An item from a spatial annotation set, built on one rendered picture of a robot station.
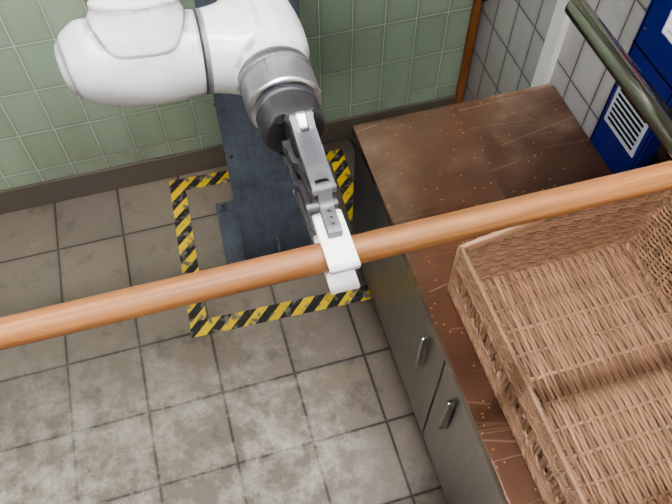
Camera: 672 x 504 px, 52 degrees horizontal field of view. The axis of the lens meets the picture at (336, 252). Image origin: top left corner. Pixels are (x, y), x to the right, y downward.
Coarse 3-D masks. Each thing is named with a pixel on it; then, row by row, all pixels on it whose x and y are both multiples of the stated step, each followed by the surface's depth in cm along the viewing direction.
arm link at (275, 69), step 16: (272, 48) 79; (288, 48) 79; (256, 64) 78; (272, 64) 77; (288, 64) 78; (304, 64) 79; (240, 80) 80; (256, 80) 77; (272, 80) 76; (288, 80) 77; (304, 80) 77; (256, 96) 77; (256, 112) 79
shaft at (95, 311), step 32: (544, 192) 71; (576, 192) 71; (608, 192) 72; (640, 192) 73; (416, 224) 69; (448, 224) 69; (480, 224) 70; (512, 224) 71; (288, 256) 67; (320, 256) 67; (384, 256) 69; (128, 288) 65; (160, 288) 65; (192, 288) 65; (224, 288) 66; (256, 288) 67; (0, 320) 63; (32, 320) 63; (64, 320) 64; (96, 320) 64
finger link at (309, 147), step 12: (288, 120) 71; (312, 120) 70; (300, 132) 70; (312, 132) 70; (300, 144) 69; (312, 144) 69; (300, 156) 69; (312, 156) 69; (324, 156) 69; (312, 168) 68; (324, 168) 68; (312, 180) 67; (312, 192) 67
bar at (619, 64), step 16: (576, 0) 94; (576, 16) 94; (592, 16) 92; (592, 32) 91; (608, 32) 90; (592, 48) 92; (608, 48) 89; (608, 64) 89; (624, 64) 87; (624, 80) 87; (640, 80) 85; (640, 96) 85; (656, 96) 84; (640, 112) 85; (656, 112) 83; (656, 128) 83
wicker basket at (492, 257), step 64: (512, 256) 133; (576, 256) 141; (512, 320) 133; (576, 320) 133; (640, 320) 133; (512, 384) 116; (576, 384) 126; (640, 384) 126; (576, 448) 119; (640, 448) 119
